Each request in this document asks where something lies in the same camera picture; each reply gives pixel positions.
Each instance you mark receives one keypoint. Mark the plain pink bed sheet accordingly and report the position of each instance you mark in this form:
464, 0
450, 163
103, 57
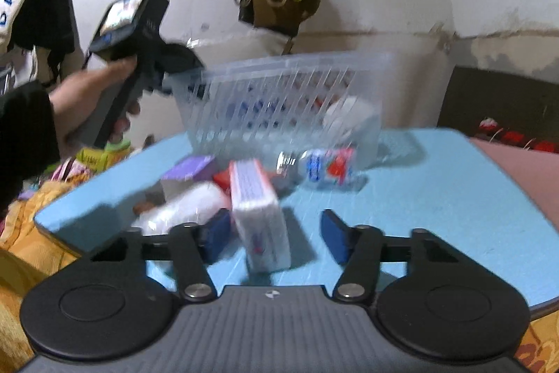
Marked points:
524, 176

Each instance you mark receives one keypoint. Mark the red patterned cloth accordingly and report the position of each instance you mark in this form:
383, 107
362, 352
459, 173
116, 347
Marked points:
515, 135

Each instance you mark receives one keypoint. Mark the orange floral blanket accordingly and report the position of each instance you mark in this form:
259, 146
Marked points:
26, 224

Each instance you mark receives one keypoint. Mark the white plastic bag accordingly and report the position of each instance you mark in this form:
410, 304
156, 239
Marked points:
183, 207

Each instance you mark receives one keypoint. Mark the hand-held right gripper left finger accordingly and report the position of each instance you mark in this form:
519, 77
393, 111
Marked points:
217, 236

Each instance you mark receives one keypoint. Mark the person's left hand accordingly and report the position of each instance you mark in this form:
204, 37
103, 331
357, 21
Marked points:
81, 97

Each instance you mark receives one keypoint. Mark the black hanging garment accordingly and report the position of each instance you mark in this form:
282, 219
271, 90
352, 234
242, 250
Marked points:
48, 19

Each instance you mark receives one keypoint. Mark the purple cardboard box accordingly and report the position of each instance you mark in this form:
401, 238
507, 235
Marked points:
190, 167

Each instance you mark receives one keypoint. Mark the white round roll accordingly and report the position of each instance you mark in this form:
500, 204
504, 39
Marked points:
349, 115

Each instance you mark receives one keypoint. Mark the green yellow packet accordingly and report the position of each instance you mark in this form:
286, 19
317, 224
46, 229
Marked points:
100, 156

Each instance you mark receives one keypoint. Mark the pink white tissue pack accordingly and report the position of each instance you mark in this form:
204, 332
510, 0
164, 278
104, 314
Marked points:
262, 224

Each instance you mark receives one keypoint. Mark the dark wooden headboard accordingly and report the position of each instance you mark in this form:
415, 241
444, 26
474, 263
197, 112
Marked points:
502, 102

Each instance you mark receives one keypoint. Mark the plastic bottle with red label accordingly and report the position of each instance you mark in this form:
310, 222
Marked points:
327, 167

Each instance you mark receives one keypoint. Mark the clear plastic basket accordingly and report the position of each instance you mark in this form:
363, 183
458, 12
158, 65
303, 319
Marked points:
270, 102

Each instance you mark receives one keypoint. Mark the pink striped sheet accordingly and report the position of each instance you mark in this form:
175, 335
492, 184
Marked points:
70, 170

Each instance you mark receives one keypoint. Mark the olive hanging bag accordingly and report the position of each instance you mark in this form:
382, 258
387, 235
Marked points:
270, 14

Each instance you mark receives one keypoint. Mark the small red packet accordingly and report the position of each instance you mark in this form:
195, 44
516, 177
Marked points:
222, 180

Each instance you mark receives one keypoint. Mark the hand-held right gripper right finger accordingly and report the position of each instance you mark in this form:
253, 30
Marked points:
334, 237

